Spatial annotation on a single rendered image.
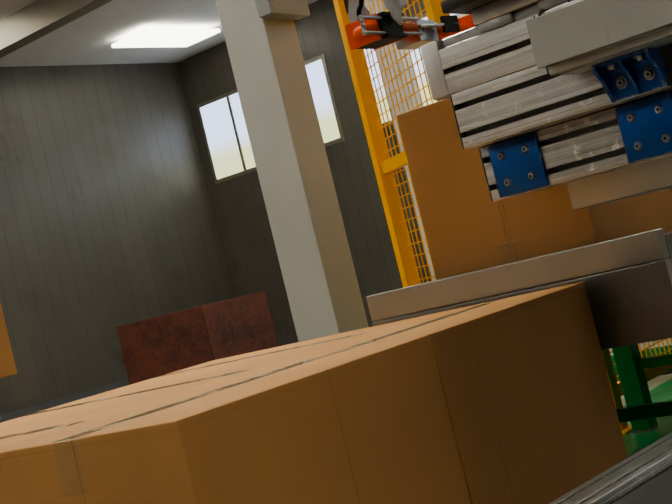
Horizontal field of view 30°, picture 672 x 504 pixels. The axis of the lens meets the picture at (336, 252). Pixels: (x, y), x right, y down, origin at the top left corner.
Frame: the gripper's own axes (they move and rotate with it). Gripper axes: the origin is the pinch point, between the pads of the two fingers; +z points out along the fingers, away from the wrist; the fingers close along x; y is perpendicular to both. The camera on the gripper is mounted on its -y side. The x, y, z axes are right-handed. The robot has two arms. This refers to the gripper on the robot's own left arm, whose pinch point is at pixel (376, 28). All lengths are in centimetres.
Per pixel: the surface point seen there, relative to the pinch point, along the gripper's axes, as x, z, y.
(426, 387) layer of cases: -22, 65, -44
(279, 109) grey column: 98, -9, 89
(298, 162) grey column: 96, 8, 89
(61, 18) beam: 743, -262, 614
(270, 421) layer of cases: -23, 62, -82
